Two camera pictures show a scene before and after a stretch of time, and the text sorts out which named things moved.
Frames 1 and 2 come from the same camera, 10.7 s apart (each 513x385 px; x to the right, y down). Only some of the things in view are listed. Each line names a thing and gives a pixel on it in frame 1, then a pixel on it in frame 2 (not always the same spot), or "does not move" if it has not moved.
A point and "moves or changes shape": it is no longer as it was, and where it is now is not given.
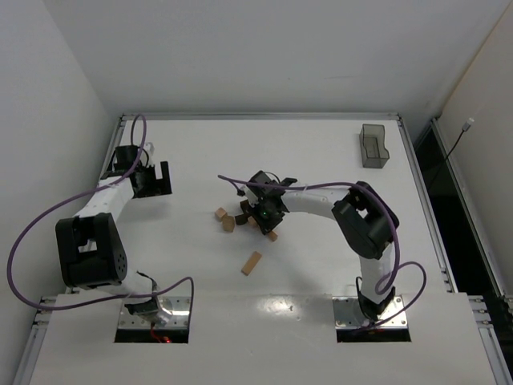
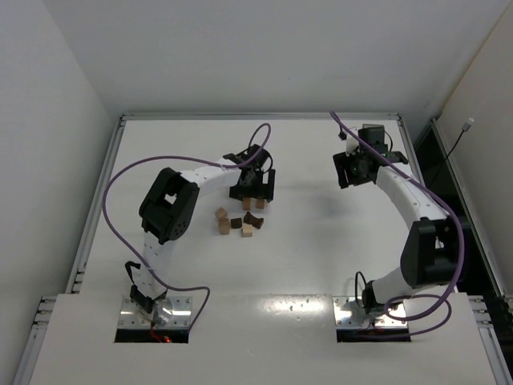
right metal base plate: [348, 314] does not move
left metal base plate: [178, 306] does not move
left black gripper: [153, 181] to [252, 192]
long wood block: [272, 235] moves or changes shape
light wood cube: [220, 212] does not move
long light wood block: [252, 261] to [247, 204]
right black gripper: [253, 208] to [342, 170]
